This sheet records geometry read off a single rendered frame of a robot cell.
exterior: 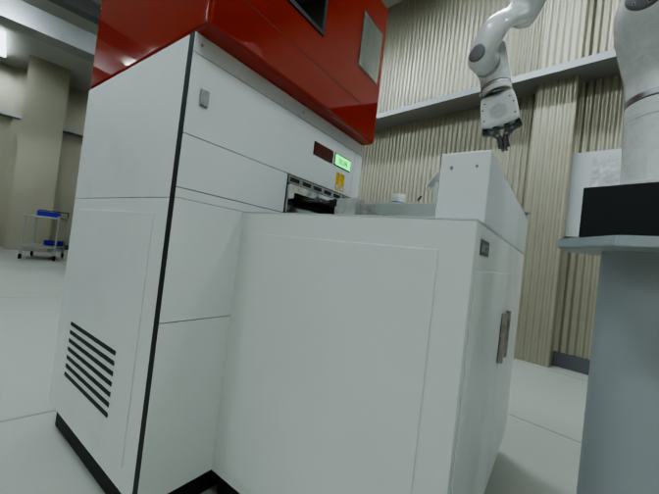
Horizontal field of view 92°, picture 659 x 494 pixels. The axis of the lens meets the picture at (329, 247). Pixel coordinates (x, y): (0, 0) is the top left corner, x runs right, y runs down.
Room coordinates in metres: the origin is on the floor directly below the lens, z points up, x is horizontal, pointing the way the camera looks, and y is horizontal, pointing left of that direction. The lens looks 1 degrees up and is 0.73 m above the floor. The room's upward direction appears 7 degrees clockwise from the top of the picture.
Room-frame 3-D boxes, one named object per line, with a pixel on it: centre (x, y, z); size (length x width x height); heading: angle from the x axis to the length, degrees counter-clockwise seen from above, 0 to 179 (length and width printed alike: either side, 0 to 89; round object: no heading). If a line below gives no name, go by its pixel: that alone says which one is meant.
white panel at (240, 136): (1.09, 0.15, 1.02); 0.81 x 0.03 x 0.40; 144
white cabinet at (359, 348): (1.11, -0.28, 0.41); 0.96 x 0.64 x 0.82; 144
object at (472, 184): (0.84, -0.41, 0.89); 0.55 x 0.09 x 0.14; 144
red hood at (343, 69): (1.27, 0.40, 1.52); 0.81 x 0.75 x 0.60; 144
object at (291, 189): (1.22, 0.03, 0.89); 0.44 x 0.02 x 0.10; 144
